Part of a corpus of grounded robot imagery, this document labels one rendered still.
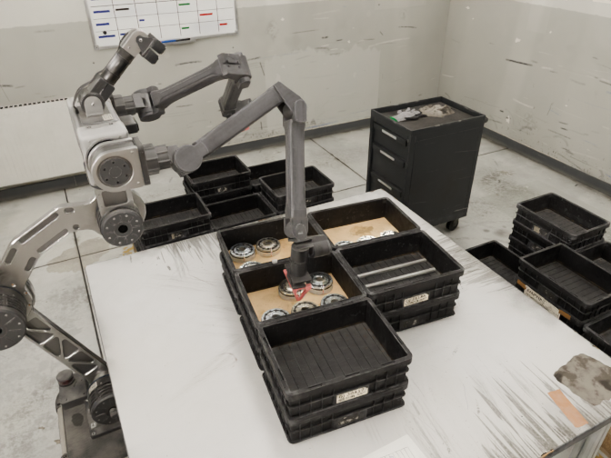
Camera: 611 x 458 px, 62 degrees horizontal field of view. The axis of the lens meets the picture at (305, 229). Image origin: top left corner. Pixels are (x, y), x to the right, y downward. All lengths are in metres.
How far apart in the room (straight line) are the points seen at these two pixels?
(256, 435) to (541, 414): 0.89
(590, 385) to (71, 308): 2.75
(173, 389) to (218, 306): 0.42
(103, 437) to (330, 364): 1.09
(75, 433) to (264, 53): 3.58
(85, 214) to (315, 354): 0.92
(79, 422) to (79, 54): 2.96
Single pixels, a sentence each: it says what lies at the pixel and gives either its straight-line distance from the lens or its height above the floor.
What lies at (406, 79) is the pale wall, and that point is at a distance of 5.85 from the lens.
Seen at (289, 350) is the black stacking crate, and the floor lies 0.83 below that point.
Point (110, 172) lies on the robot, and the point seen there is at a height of 1.45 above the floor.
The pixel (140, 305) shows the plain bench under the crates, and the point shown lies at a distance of 2.17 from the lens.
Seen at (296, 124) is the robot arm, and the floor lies 1.48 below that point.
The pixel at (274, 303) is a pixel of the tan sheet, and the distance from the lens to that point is 1.88.
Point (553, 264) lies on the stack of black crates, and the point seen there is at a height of 0.49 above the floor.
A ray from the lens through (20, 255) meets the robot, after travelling 1.98.
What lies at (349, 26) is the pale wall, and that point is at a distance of 5.29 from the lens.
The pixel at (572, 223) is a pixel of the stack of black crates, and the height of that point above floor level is 0.49.
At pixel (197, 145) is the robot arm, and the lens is 1.49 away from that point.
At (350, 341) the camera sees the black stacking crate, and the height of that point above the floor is 0.83.
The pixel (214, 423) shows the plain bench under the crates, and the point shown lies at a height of 0.70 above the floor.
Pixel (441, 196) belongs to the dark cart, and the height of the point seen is 0.36.
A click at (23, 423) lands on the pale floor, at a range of 2.89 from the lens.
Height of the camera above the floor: 2.06
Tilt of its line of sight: 33 degrees down
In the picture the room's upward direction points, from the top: straight up
